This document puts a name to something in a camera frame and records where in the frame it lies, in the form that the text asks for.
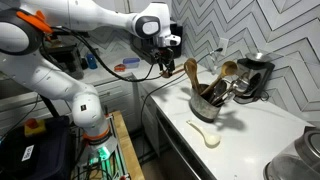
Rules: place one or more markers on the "yellow emergency stop button box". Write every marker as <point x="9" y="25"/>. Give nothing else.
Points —
<point x="34" y="126"/>

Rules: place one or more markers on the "black coffee machine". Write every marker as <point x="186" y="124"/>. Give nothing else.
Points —
<point x="255" y="78"/>
<point x="65" y="60"/>

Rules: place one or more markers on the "wooden cart top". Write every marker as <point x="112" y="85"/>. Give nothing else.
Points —
<point x="128" y="146"/>

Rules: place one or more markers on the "shiny metal ladle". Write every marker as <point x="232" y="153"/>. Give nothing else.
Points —
<point x="238" y="85"/>

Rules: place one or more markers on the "clear container blue lid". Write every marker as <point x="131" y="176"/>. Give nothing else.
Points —
<point x="131" y="62"/>

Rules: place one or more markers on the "silver utensil holder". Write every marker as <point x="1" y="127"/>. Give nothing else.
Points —
<point x="202" y="106"/>

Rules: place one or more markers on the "white serving spoon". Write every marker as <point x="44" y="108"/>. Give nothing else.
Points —
<point x="208" y="136"/>

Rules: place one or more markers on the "blue bottle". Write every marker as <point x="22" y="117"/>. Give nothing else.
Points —
<point x="91" y="61"/>

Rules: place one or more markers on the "wooden utensil on counter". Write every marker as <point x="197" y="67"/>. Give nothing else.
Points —
<point x="178" y="70"/>

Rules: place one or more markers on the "black ladle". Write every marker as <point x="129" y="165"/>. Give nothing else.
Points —
<point x="218" y="89"/>

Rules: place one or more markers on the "white wall outlet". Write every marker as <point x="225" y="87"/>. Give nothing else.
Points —
<point x="223" y="46"/>

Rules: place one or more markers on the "white drawer cabinet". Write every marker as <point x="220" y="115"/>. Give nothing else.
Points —
<point x="116" y="95"/>

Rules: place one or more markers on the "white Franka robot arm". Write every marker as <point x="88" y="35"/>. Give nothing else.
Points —
<point x="50" y="76"/>

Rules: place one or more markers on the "black control box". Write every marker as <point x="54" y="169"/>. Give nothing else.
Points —
<point x="36" y="150"/>

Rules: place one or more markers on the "wooden spatula spoon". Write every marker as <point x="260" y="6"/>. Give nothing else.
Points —
<point x="191" y="71"/>

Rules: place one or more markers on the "small orange object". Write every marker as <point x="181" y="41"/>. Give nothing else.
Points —
<point x="120" y="67"/>

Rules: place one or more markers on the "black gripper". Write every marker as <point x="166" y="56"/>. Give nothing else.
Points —
<point x="159" y="55"/>

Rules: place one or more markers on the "round wooden spoon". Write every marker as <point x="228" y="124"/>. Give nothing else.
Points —
<point x="226" y="69"/>

